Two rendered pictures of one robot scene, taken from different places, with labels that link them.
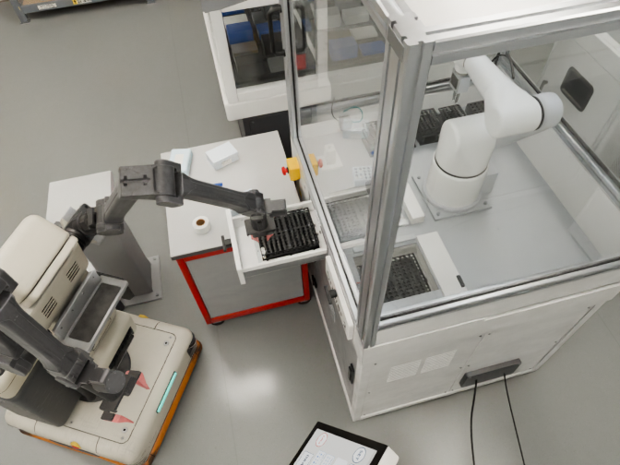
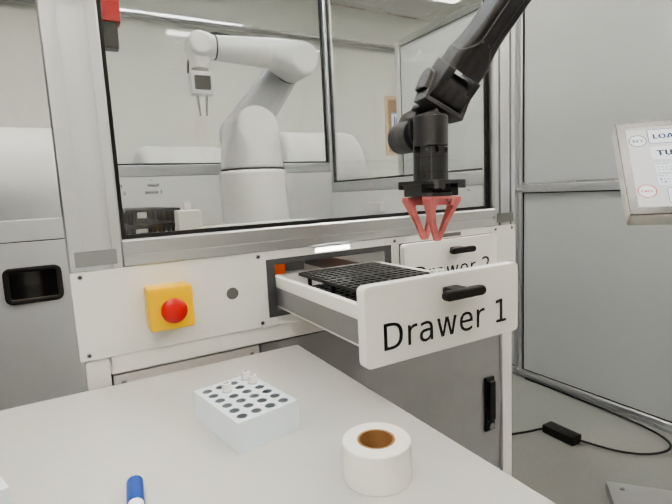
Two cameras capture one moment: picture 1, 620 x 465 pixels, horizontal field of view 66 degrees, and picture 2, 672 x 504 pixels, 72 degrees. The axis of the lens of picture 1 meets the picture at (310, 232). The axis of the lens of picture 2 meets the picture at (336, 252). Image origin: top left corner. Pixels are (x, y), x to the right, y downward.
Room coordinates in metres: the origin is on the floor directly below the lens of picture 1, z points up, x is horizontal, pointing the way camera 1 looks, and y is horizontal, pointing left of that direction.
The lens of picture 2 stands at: (1.39, 0.87, 1.05)
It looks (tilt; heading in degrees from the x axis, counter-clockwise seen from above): 7 degrees down; 253
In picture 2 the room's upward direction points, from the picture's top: 3 degrees counter-clockwise
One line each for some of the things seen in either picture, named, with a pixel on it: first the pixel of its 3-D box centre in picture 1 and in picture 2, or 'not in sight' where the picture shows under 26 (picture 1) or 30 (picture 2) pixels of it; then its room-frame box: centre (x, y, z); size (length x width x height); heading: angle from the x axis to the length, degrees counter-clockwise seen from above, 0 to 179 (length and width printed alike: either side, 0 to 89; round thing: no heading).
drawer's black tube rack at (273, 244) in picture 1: (286, 234); (368, 291); (1.08, 0.09, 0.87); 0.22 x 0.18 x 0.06; 102
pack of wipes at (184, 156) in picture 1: (180, 162); not in sight; (1.60, 0.59, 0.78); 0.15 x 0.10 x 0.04; 178
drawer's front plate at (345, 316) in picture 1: (339, 296); (451, 261); (0.80, -0.09, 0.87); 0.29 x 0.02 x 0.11; 12
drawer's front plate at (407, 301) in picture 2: (235, 245); (445, 310); (1.04, 0.29, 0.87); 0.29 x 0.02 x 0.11; 12
